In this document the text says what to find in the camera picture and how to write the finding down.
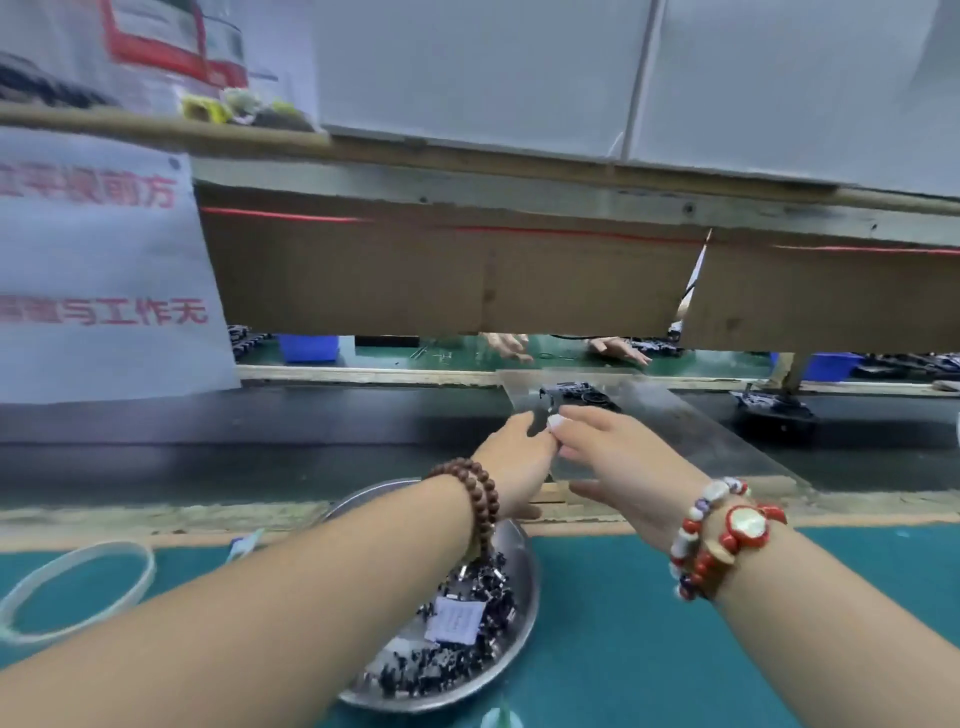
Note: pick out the person's right hand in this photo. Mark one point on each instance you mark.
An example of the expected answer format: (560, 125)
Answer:
(638, 468)

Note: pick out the person's left hand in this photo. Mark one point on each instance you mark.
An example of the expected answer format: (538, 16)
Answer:
(518, 465)

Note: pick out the metal deck chassis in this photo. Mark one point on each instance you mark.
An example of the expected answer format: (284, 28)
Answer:
(582, 395)

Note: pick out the finished mechanisms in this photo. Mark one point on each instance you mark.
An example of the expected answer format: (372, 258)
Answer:
(657, 348)

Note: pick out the pile of small metal parts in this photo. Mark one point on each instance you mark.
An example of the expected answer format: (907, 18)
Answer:
(480, 593)

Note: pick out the round metal bowl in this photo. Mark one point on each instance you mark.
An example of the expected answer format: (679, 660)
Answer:
(518, 630)

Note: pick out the green glue squeeze bottle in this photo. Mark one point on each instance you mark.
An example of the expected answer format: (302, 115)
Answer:
(503, 717)

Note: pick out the white green-stained cloth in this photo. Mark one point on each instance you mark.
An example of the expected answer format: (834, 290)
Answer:
(243, 545)

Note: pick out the black conveyor belt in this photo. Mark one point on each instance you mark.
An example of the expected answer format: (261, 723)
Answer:
(225, 435)

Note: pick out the person's left forearm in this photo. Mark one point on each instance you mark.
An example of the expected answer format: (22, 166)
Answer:
(225, 630)

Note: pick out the person's right forearm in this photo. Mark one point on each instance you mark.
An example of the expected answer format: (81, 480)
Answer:
(855, 638)

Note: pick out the clear plastic sheet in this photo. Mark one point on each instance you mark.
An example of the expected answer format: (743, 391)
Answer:
(720, 435)

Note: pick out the blue plastic bin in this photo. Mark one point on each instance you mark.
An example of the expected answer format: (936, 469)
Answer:
(309, 348)
(828, 366)

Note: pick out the brown cardboard panel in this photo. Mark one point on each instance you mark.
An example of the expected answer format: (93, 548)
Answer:
(375, 285)

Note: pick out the wooden shelf beam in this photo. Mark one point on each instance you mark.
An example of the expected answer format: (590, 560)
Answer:
(525, 188)

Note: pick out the yellow plastic object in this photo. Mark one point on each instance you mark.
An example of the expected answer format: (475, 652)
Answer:
(248, 113)

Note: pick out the white paper sign red text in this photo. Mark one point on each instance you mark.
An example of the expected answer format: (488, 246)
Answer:
(105, 270)

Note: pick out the bottle with orange label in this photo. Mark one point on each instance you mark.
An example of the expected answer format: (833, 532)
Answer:
(173, 38)

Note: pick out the dark metal device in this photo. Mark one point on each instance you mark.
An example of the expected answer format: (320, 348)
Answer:
(45, 83)

